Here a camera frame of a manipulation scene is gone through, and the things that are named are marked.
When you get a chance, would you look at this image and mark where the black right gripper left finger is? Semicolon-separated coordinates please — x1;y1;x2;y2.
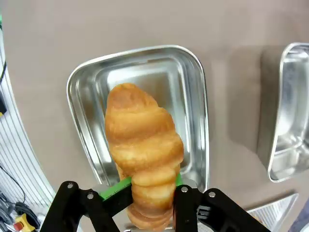
40;175;134;232

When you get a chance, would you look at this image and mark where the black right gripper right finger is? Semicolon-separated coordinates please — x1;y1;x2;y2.
172;173;266;232

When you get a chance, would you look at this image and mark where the golden brown croissant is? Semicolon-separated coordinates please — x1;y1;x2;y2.
104;82;184;229

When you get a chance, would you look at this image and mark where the clear ribbed container lid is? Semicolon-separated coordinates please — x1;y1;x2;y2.
245;193;299;225

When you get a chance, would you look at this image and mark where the shallow steel container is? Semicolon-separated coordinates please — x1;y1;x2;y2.
66;44;210;193

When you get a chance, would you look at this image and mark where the deep steel container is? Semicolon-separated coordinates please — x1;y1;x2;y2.
267;42;309;183

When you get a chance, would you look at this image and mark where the yellow emergency stop box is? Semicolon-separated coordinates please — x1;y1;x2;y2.
13;213;31;231

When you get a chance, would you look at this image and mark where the black cable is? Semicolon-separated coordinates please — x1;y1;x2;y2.
0;165;26;203

